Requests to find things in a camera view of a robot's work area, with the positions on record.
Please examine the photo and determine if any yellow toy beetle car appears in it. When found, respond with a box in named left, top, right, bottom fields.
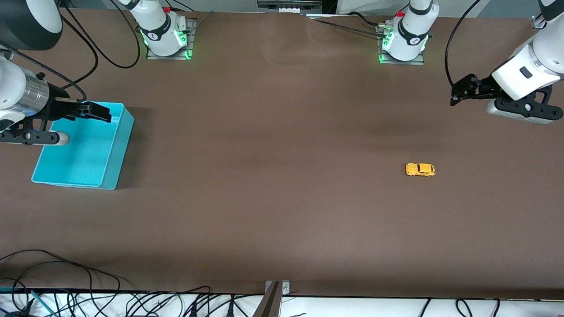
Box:
left=405, top=162, right=437, bottom=177

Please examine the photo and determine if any turquoise plastic bin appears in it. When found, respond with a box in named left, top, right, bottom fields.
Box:
left=31, top=102, right=135, bottom=191

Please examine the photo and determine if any white panel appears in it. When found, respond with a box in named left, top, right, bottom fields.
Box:
left=337, top=0, right=410, bottom=16

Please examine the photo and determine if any grey power strip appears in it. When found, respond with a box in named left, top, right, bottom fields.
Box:
left=257, top=0, right=323, bottom=15

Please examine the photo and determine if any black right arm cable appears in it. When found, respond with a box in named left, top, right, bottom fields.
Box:
left=0, top=0, right=141, bottom=102

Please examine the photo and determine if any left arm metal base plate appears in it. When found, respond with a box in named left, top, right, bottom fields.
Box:
left=378, top=24, right=425, bottom=66

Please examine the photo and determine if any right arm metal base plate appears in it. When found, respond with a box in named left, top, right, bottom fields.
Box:
left=146, top=18, right=195, bottom=60

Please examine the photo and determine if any thick black base cable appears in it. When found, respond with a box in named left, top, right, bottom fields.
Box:
left=348, top=11, right=382, bottom=27

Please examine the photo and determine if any thin black base cable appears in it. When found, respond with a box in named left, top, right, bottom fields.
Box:
left=314, top=18, right=380, bottom=37

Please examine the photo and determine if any grey thin cable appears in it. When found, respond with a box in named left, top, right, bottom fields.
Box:
left=193, top=11, right=215, bottom=29

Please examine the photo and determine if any black looped cable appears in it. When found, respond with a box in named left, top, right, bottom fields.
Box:
left=126, top=286, right=213, bottom=317
left=0, top=249, right=94, bottom=293
left=0, top=277, right=33, bottom=317
left=0, top=261, right=122, bottom=293

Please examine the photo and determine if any metal table edge bracket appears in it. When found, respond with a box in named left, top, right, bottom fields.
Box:
left=265, top=280, right=290, bottom=296

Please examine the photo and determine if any grey camera stand pole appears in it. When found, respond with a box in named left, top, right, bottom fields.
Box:
left=252, top=282, right=282, bottom=317

